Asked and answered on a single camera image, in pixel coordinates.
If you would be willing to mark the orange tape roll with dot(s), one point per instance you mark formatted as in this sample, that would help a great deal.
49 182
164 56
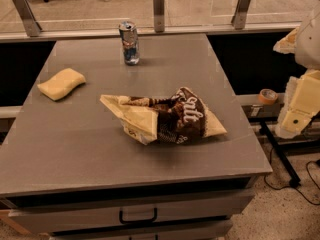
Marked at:
267 96

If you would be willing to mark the black metal stand leg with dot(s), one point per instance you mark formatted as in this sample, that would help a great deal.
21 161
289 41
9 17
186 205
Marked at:
295 180

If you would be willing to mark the yellow sponge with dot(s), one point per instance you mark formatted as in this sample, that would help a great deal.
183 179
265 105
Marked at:
61 84

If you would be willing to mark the silver blue drink can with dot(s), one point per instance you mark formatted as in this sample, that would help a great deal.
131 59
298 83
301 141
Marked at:
130 43

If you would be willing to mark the brown and cream chip bag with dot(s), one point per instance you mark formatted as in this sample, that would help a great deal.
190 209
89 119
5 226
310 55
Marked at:
182 118

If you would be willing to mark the metal railing post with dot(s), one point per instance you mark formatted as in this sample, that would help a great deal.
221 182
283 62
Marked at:
159 18
32 28
240 15

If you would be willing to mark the right metal railing post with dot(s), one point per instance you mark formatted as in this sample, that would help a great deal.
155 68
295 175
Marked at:
240 15

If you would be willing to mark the upper drawer with black handle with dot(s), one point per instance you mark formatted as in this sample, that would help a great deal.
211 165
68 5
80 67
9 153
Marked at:
77 216

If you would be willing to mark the middle metal railing post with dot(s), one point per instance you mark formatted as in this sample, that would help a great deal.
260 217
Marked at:
159 18

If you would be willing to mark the lower drawer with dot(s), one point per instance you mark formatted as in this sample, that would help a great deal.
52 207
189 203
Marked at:
195 230

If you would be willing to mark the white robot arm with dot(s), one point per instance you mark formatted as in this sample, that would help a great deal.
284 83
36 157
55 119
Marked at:
302 95

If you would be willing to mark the grey drawer cabinet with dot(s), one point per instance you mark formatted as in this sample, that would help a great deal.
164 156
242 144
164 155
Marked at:
76 151

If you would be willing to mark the left metal railing post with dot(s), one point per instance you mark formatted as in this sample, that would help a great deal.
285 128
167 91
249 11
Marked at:
32 28

